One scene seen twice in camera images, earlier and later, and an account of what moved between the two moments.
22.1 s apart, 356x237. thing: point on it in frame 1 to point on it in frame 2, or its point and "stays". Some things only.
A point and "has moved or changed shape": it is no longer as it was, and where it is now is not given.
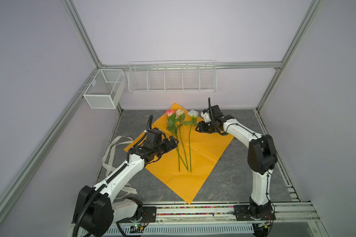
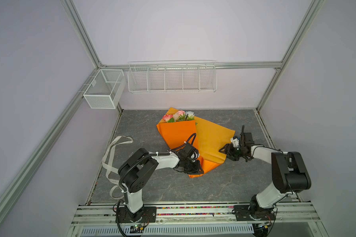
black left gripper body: (163, 146) to (191, 167)
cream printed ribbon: (119, 139) stays
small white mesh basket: (106, 89) stays
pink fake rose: (170, 114) has moved or changed shape
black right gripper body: (206, 128) to (234, 153)
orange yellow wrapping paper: (184, 169) has moved or changed shape
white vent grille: (185, 228) stays
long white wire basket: (173, 76) stays
